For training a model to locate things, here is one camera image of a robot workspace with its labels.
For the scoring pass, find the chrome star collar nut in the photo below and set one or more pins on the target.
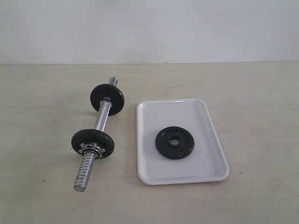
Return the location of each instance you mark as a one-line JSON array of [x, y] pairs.
[[92, 147]]

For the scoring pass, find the white plastic tray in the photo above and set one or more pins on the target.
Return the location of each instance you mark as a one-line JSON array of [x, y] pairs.
[[206, 163]]

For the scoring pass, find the chrome threaded dumbbell bar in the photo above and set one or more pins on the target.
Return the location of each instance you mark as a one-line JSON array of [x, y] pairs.
[[86, 165]]

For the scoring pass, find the black weight plate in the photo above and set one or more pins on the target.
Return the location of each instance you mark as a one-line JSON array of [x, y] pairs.
[[87, 136], [110, 92], [174, 142]]

